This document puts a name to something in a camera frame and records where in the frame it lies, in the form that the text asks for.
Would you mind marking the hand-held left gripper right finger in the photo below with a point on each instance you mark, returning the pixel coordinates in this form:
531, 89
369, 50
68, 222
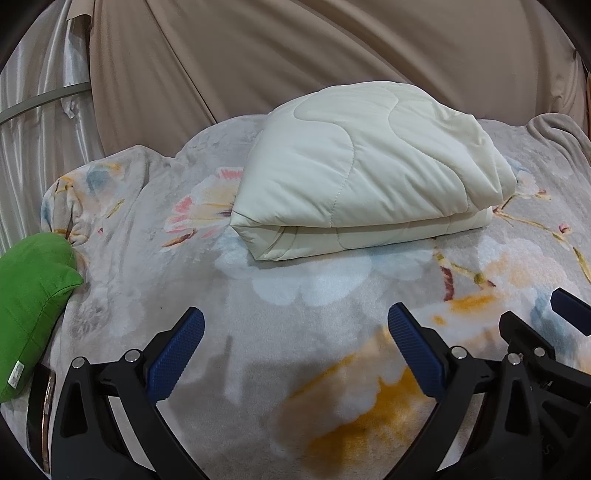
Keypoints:
415, 350

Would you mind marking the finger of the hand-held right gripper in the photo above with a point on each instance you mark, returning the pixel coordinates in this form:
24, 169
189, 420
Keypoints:
526, 334
572, 310

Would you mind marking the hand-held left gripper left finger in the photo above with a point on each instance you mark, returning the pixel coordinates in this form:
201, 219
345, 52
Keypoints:
178, 355

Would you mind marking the cream quilted duvet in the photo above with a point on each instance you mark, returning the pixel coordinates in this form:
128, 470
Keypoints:
369, 170

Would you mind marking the grey floral blanket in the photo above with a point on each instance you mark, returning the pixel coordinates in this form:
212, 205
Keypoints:
286, 332

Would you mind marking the black smartphone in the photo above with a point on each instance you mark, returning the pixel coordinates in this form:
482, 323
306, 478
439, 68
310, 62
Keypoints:
40, 420

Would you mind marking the green pillow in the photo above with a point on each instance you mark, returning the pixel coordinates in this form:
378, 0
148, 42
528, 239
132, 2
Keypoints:
32, 304

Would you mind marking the silver satin curtain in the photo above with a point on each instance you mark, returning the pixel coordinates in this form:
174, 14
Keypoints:
41, 175

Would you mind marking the beige fabric backdrop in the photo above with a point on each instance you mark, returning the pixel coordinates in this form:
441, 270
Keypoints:
323, 50

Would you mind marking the grey metal rail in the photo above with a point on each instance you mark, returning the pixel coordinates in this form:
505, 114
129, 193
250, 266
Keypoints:
37, 102

